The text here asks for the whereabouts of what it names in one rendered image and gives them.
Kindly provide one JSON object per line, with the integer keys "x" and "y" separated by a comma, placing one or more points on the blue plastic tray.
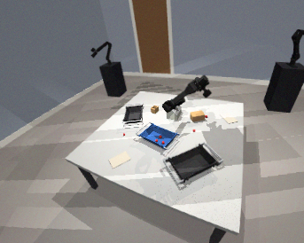
{"x": 153, "y": 132}

